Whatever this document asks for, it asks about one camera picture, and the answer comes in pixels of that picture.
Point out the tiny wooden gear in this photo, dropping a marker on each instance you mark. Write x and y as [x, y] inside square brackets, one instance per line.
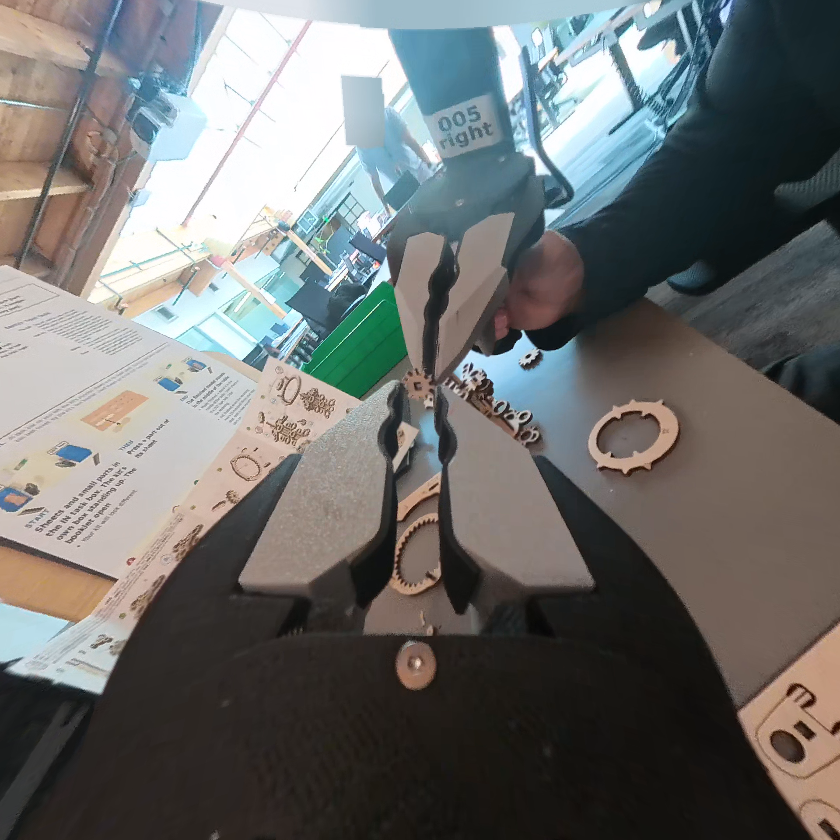
[529, 359]

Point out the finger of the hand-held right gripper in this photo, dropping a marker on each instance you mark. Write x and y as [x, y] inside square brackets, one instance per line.
[479, 282]
[413, 289]

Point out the white instruction sheet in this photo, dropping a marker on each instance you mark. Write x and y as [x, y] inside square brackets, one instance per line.
[85, 407]

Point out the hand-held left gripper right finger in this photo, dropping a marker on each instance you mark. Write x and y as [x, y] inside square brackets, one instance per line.
[518, 518]

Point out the green plastic bin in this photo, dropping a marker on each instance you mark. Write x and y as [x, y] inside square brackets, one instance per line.
[361, 341]

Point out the person's right forearm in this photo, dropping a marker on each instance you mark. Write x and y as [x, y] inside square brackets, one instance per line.
[689, 164]

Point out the illustrated assembly booklet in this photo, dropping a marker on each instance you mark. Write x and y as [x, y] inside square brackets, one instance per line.
[216, 472]

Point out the wooden part sheet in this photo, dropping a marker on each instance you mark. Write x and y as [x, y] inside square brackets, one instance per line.
[800, 709]

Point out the small wooden gear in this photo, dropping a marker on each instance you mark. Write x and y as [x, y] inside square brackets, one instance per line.
[418, 385]

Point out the long curved wooden piece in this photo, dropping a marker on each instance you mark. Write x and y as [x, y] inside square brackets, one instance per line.
[417, 499]

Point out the person's right hand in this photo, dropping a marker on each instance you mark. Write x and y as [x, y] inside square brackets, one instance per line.
[544, 289]

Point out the cluster of wooden gears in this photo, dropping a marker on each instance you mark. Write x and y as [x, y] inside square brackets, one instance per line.
[499, 407]

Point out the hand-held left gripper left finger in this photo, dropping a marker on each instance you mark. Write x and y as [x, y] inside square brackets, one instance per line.
[315, 518]

